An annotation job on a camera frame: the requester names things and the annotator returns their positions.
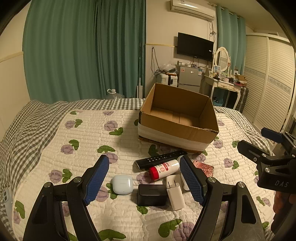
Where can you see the white charger plug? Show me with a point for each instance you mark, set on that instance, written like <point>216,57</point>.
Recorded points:
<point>175,197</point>

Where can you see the white floor appliance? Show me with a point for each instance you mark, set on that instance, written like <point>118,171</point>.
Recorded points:
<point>165,79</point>

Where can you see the oval white vanity mirror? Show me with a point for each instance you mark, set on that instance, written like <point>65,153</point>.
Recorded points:
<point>222,58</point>

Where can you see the narrow green curtain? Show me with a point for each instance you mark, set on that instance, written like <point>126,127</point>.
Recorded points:
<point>225,30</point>

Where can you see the white phone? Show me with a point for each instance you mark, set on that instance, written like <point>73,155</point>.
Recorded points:
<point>7,198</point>

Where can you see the cardboard box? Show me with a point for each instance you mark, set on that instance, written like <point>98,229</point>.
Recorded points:
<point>161,125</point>

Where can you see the white bottle with red cap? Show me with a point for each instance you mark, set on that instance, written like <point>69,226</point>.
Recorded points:
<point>161,170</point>

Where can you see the blue basket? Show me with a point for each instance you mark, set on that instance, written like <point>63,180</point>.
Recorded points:
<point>217,100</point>

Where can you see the white mop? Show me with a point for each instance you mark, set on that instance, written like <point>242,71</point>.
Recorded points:
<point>140,90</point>

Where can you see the floral white quilt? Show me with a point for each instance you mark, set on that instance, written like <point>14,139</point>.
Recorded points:
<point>92,129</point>

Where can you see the white louvred wardrobe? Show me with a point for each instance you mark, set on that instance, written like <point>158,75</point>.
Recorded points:
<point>270,81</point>

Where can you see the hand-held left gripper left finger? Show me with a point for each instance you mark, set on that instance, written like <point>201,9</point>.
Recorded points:
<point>97,180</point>

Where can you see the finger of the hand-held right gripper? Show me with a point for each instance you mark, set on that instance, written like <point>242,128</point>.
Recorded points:
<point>251,150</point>
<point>271,135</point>

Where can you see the pink patterned packet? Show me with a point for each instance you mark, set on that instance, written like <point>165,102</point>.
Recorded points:
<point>205,169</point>

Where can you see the white dressing table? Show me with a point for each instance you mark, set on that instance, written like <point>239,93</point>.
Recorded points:
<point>219,83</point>

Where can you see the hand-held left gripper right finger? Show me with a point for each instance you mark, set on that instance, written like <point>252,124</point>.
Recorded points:
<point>192,180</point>

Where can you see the black remote control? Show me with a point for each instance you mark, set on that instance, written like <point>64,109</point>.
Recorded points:
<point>159,160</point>

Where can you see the black rectangular case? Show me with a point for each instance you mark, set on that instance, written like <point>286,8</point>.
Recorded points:
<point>151,195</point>

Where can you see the clear water jug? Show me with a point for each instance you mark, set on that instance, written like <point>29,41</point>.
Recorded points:
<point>114,95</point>

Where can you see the white air conditioner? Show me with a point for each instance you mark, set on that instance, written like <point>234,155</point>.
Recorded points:
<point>192,8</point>

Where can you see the dark suitcase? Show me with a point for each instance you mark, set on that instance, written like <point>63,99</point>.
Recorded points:
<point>243,98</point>

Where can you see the white earbud case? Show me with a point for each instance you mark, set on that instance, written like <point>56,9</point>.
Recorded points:
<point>121,184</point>

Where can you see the small silver fridge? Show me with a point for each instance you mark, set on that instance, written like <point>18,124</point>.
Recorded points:
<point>188,77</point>

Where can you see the black wall television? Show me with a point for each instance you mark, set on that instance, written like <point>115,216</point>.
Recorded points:
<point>194,46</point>

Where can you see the person's right hand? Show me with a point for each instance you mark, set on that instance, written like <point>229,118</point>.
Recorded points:
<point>283,204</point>

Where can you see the wide green curtain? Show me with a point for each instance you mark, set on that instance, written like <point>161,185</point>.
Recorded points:
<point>69,46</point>

